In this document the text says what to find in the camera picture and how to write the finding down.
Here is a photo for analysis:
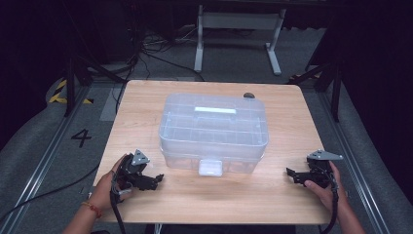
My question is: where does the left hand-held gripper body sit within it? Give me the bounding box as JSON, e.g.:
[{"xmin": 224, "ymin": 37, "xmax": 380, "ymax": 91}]
[{"xmin": 112, "ymin": 149, "xmax": 154, "ymax": 192}]

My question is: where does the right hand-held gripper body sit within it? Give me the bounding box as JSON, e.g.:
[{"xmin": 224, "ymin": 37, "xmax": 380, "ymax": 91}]
[{"xmin": 306, "ymin": 149, "xmax": 344, "ymax": 189}]

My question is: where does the clear plastic storage box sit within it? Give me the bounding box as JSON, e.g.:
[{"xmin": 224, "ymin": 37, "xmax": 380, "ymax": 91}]
[{"xmin": 158, "ymin": 93, "xmax": 270, "ymax": 178}]

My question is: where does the person's right hand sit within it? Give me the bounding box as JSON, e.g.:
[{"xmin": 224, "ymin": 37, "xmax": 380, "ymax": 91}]
[{"xmin": 304, "ymin": 161, "xmax": 351, "ymax": 213}]

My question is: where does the person's left hand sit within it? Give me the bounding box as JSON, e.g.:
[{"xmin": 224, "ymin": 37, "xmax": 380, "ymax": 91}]
[{"xmin": 92, "ymin": 154, "xmax": 134, "ymax": 213}]

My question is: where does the black tripod stand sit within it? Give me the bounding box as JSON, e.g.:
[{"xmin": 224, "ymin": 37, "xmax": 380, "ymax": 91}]
[
  {"xmin": 62, "ymin": 54, "xmax": 129, "ymax": 118},
  {"xmin": 286, "ymin": 58, "xmax": 343, "ymax": 124}
]

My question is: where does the yellow black floor tape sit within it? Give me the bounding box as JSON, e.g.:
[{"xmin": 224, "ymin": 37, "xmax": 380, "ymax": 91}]
[{"xmin": 48, "ymin": 79, "xmax": 95, "ymax": 105}]

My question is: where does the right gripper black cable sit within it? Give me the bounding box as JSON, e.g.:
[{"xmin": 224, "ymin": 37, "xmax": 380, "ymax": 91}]
[{"xmin": 319, "ymin": 174, "xmax": 341, "ymax": 234}]

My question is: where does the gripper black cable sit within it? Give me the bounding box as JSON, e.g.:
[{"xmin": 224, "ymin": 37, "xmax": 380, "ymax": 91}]
[
  {"xmin": 319, "ymin": 174, "xmax": 341, "ymax": 234},
  {"xmin": 109, "ymin": 181, "xmax": 128, "ymax": 234}
]

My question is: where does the metal floor rail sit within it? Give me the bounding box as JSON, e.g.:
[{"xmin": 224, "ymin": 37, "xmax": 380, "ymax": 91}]
[
  {"xmin": 0, "ymin": 85, "xmax": 93, "ymax": 234},
  {"xmin": 317, "ymin": 91, "xmax": 393, "ymax": 234}
]

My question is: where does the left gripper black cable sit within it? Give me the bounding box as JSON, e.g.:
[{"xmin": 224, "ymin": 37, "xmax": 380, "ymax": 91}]
[{"xmin": 109, "ymin": 181, "xmax": 128, "ymax": 234}]

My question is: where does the red orange bead bracelet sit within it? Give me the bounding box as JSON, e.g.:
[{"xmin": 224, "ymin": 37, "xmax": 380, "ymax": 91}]
[{"xmin": 81, "ymin": 201, "xmax": 103, "ymax": 219}]

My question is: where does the black floor cable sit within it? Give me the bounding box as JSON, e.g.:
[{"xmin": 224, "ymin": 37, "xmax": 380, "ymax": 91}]
[{"xmin": 0, "ymin": 164, "xmax": 100, "ymax": 223}]

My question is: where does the tangle of black cables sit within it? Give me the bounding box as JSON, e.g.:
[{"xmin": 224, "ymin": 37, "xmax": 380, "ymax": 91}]
[{"xmin": 113, "ymin": 19, "xmax": 207, "ymax": 115}]

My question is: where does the white metal desk frame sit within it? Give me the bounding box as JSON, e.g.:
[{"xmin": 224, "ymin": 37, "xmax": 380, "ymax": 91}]
[{"xmin": 193, "ymin": 4, "xmax": 287, "ymax": 77}]

